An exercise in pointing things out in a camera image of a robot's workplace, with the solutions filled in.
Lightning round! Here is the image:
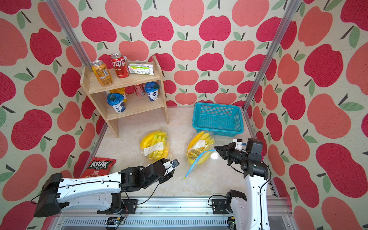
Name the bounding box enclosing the yellow banana bunch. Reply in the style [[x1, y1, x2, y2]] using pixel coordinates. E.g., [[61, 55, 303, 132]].
[[140, 130, 170, 161], [186, 130, 215, 165]]

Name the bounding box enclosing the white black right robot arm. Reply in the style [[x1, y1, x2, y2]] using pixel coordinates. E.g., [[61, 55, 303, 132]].
[[214, 138, 271, 230]]

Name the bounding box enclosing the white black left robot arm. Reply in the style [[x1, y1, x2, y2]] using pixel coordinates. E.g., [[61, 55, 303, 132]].
[[34, 159, 180, 218]]

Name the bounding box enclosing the red Krax chips bag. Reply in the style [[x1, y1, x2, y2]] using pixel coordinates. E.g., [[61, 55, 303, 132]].
[[80, 157, 116, 178]]

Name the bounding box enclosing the teal plastic basket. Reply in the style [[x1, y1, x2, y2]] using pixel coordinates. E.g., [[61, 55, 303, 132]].
[[192, 103, 244, 137]]

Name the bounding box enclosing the wooden two-tier shelf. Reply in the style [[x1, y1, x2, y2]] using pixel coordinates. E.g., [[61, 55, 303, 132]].
[[80, 55, 170, 139]]

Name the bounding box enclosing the blue lid yogurt cup front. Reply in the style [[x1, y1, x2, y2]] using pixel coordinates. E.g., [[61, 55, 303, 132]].
[[107, 93, 126, 113]]

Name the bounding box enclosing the blue lid yogurt cup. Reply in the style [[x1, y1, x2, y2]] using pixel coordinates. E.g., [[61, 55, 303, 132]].
[[144, 82, 160, 101], [107, 93, 126, 113]]

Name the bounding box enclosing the blue lid yogurt cup back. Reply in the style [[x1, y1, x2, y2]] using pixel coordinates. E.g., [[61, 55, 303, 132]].
[[144, 82, 160, 101]]

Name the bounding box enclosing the small red can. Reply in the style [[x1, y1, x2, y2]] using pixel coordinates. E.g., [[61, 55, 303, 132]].
[[134, 84, 146, 97]]

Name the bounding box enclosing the yellow container on shelf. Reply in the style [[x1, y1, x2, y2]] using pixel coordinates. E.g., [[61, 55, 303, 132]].
[[109, 87, 127, 102]]

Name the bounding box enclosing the white green box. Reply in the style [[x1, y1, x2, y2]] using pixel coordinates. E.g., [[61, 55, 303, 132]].
[[128, 63, 154, 75]]

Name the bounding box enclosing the red cola can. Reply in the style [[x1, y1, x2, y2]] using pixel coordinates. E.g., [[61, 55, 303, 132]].
[[111, 53, 129, 78]]

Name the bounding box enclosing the orange drink can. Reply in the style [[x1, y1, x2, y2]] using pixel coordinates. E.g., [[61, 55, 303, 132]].
[[91, 60, 113, 86]]

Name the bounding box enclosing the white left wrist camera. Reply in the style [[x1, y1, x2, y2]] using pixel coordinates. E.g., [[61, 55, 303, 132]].
[[167, 159, 180, 173]]

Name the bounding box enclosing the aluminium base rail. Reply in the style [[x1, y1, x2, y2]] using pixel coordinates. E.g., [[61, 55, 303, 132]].
[[43, 195, 298, 230]]

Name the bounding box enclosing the right aluminium corner post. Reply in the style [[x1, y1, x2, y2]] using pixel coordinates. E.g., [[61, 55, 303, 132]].
[[242, 0, 302, 113]]

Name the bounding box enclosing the aluminium corner post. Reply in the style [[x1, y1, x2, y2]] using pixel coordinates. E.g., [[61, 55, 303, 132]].
[[46, 0, 92, 71], [242, 0, 302, 113]]

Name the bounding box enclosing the left aluminium corner post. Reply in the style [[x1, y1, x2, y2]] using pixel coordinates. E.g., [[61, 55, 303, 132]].
[[46, 0, 92, 71]]

